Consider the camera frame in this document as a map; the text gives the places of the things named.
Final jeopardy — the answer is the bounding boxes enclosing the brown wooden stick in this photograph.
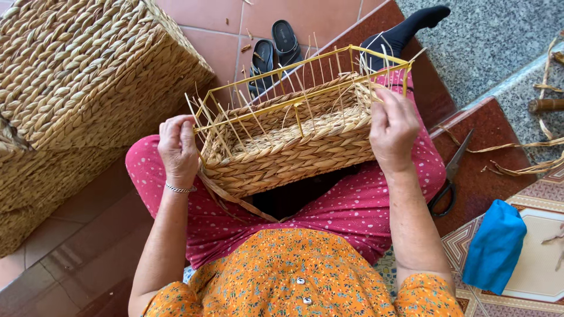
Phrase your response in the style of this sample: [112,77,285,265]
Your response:
[527,98,564,114]

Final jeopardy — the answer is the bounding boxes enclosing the bundle of dried seagrass strands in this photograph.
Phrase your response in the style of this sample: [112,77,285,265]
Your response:
[438,125,564,178]

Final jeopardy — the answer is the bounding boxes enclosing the black sandal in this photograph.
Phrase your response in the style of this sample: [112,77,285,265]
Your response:
[247,39,276,100]
[271,19,305,68]

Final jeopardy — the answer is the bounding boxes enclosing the orange floral shirt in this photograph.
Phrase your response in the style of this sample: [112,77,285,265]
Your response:
[140,227,466,317]

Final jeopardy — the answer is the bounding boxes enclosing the person's left hand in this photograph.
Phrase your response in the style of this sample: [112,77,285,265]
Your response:
[157,115,202,188]

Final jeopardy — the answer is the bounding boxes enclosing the black sock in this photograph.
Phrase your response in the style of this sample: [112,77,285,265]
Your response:
[359,5,452,74]

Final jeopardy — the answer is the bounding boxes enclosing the blue cloth pouch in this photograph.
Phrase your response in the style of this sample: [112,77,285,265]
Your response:
[461,199,528,296]

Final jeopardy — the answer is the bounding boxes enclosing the patterned floor mat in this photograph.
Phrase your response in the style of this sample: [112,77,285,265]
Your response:
[374,164,564,317]

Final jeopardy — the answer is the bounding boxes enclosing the black-handled scissors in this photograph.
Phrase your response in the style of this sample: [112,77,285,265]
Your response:
[427,128,476,219]

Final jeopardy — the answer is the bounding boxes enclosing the silver chain bracelet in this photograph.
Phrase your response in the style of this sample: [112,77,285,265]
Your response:
[165,182,198,194]

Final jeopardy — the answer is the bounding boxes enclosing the person's right hand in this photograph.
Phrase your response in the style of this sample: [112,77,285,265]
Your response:
[369,87,421,175]

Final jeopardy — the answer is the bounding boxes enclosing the pink dotted trousers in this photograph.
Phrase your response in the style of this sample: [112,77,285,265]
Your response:
[125,67,448,270]

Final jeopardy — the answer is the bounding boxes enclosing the half-woven basket with yellow frame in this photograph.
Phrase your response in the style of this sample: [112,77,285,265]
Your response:
[184,32,427,223]

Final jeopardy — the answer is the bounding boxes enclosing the large woven seagrass basket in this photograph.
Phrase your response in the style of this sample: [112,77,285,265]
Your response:
[0,0,216,154]
[0,145,129,259]

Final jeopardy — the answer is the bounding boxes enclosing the curled dried seagrass strand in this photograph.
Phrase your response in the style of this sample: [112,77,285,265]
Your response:
[532,30,564,141]

